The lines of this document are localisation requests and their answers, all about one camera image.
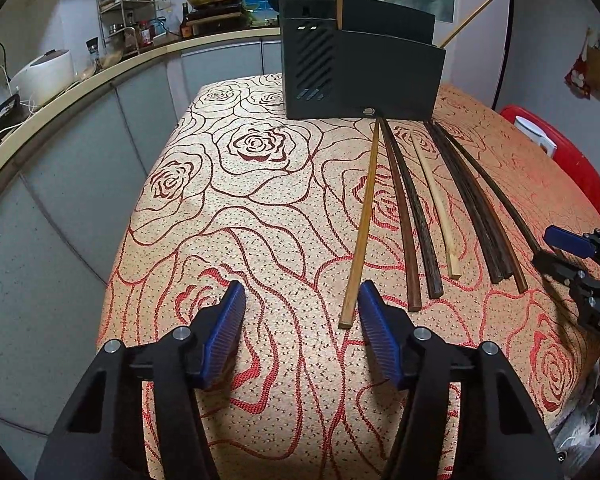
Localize reddish dark brown chopstick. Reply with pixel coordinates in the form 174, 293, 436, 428
379, 119, 423, 311

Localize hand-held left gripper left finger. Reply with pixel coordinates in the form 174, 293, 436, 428
35, 280, 247, 480

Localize grey kitchen cabinets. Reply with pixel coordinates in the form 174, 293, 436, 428
0, 35, 287, 461

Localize tan wooden chopstick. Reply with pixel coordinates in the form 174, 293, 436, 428
438, 0, 495, 49

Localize metal spice rack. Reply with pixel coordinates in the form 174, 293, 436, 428
96, 0, 157, 57

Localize black chopstick holder box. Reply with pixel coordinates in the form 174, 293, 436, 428
278, 0, 448, 122

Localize beige kitchen countertop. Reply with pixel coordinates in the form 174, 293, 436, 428
0, 25, 283, 201

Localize medium brown wooden chopstick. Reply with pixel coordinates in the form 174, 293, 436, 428
338, 119, 381, 330

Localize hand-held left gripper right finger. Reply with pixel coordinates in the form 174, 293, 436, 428
357, 280, 566, 480

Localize hanging cloth bag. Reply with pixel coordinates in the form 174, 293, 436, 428
564, 27, 600, 102

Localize light bamboo chopstick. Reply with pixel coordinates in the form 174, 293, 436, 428
412, 140, 462, 280

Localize red plastic chair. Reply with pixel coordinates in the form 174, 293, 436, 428
499, 104, 600, 227

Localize white crumpled material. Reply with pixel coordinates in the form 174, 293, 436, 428
550, 360, 600, 466

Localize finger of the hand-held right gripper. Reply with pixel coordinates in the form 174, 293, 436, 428
532, 250, 594, 291
544, 225, 600, 276

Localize dark grained wooden chopstick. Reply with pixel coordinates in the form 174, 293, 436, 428
384, 125, 444, 300

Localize black cooktop stove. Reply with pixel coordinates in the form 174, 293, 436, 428
186, 4, 244, 27

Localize white cup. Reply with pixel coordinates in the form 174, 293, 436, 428
513, 115, 557, 157

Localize white rice cooker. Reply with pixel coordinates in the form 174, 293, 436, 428
9, 49, 77, 109

